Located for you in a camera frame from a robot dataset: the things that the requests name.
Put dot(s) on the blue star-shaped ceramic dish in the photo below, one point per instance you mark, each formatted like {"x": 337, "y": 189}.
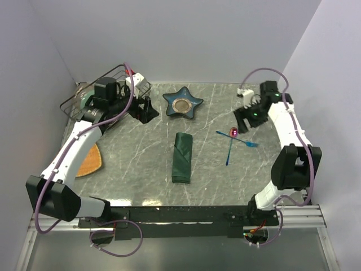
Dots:
{"x": 182, "y": 103}

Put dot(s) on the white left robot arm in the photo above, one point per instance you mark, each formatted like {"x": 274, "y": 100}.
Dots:
{"x": 101, "y": 105}

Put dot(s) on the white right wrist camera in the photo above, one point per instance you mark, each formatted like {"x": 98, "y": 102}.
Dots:
{"x": 247, "y": 96}

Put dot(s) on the dark green cloth napkin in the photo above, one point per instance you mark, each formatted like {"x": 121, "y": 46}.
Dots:
{"x": 182, "y": 157}

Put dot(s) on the iridescent rainbow metal spoon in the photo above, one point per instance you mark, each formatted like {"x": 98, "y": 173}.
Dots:
{"x": 233, "y": 134}

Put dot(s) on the blue metal fork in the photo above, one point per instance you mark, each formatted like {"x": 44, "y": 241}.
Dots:
{"x": 247, "y": 143}

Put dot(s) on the aluminium frame rail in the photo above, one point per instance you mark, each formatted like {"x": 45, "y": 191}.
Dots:
{"x": 303, "y": 217}

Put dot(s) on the orange woven fan-shaped mat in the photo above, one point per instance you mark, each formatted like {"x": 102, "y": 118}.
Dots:
{"x": 91, "y": 163}

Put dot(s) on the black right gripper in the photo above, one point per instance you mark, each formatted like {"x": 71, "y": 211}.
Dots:
{"x": 241, "y": 114}

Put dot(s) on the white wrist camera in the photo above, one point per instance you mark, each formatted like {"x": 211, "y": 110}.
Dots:
{"x": 247, "y": 96}
{"x": 141, "y": 85}

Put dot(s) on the green ceramic bowl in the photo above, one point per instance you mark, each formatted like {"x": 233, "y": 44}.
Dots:
{"x": 84, "y": 97}

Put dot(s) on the clear glass jar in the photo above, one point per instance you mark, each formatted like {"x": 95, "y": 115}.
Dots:
{"x": 81, "y": 90}

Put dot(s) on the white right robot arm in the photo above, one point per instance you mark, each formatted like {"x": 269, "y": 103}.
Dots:
{"x": 298, "y": 161}

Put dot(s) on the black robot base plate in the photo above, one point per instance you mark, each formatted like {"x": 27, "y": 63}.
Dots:
{"x": 182, "y": 221}

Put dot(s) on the black wire dish rack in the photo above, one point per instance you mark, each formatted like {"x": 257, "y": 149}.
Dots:
{"x": 71, "y": 107}

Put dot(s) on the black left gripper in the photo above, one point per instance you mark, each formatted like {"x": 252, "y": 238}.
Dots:
{"x": 144, "y": 115}

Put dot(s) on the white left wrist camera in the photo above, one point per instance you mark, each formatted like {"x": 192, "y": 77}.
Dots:
{"x": 141, "y": 85}

